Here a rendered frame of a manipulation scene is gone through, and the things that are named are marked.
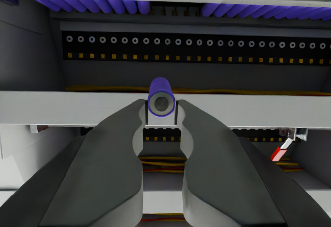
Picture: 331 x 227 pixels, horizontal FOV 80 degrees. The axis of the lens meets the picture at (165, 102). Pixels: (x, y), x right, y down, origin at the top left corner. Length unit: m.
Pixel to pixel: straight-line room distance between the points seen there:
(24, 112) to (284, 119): 0.36
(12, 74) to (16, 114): 0.07
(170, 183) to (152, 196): 0.09
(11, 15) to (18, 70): 0.08
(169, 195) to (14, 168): 0.26
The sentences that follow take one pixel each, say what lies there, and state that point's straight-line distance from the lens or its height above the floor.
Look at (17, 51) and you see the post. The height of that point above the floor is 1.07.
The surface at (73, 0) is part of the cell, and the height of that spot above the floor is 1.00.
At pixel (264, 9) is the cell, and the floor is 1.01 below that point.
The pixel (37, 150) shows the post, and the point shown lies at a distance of 0.43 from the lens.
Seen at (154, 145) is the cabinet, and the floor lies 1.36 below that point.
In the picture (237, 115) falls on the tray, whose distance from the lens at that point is 0.30.
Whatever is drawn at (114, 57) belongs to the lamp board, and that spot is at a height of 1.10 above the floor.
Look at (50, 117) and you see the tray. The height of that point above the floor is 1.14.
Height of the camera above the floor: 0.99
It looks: 29 degrees up
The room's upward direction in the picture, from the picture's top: 178 degrees counter-clockwise
